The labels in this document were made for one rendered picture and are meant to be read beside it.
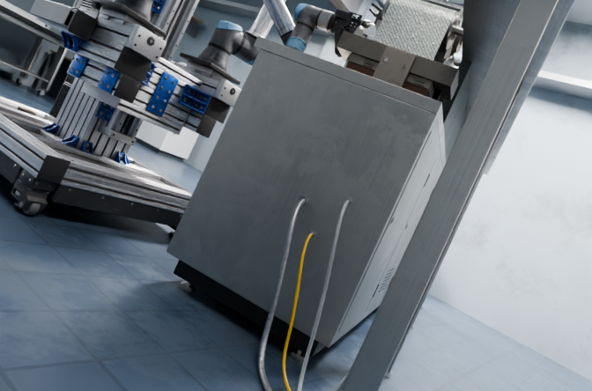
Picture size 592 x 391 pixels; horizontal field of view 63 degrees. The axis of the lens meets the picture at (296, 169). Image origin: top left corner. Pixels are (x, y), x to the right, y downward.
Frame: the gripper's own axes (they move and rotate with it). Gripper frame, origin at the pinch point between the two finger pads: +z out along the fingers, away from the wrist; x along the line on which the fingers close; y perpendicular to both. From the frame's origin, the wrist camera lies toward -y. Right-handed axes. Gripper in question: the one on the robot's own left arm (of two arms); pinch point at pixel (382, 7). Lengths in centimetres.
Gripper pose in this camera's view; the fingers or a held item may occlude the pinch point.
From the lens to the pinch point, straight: 201.7
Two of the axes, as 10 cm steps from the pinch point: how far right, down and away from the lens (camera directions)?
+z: 3.9, 8.8, -2.7
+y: 8.7, -4.5, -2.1
